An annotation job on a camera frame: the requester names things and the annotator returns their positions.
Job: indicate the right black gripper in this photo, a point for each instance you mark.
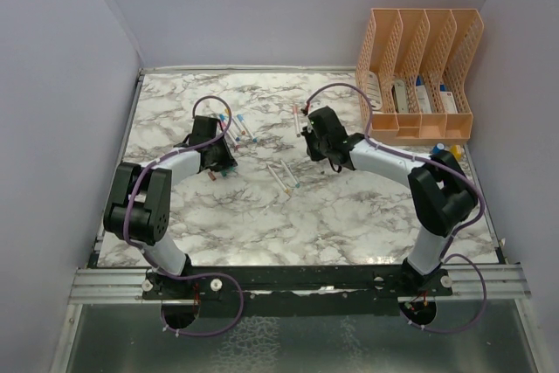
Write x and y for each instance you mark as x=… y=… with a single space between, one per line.
x=308 y=134

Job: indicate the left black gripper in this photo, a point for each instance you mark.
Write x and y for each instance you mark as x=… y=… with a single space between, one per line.
x=228 y=161

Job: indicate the green cap marker pen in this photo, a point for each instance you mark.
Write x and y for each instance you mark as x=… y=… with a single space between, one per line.
x=293 y=177

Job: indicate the brown cap marker pen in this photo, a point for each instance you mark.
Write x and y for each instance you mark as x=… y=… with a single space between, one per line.
x=278 y=180

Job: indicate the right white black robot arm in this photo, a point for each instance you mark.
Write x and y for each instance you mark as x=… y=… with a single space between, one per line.
x=441 y=195

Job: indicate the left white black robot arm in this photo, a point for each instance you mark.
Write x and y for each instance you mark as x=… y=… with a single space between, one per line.
x=138 y=208

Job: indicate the red end marker pen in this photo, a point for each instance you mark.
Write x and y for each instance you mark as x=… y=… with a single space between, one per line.
x=230 y=135

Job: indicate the blue cap marker pen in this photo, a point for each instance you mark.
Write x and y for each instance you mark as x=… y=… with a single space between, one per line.
x=244 y=124

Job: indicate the white booklet in organizer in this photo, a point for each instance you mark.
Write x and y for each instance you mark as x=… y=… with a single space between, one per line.
x=373 y=90

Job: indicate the white blue box in organizer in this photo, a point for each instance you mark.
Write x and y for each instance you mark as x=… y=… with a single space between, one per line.
x=423 y=97

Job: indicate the orange plastic file organizer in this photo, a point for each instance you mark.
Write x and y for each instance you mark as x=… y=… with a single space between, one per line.
x=418 y=60

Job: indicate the blue small bottle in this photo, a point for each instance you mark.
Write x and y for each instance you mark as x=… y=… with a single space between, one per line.
x=438 y=147

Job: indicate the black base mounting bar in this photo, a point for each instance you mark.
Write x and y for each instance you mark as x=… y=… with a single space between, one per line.
x=382 y=280

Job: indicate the white red box in organizer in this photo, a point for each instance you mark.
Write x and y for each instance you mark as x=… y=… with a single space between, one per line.
x=448 y=100

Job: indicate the yellow small bottle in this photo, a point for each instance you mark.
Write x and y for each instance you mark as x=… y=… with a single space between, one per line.
x=457 y=151

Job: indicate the aluminium frame rail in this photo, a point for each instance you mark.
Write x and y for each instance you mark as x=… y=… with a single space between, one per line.
x=123 y=286

